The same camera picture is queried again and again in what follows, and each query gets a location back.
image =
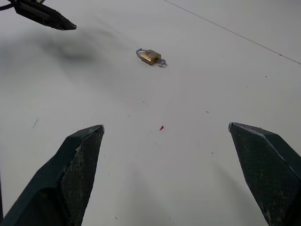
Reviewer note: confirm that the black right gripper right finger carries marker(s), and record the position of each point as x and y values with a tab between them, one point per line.
270	169

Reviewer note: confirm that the brass padlock with silver shackle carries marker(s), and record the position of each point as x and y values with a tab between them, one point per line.
150	56

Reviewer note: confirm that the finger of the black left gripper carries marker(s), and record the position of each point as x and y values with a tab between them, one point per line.
47	10
40	20

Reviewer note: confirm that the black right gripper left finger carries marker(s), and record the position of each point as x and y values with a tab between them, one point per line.
47	188

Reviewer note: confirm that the small red scrap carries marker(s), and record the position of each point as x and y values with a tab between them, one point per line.
161	128

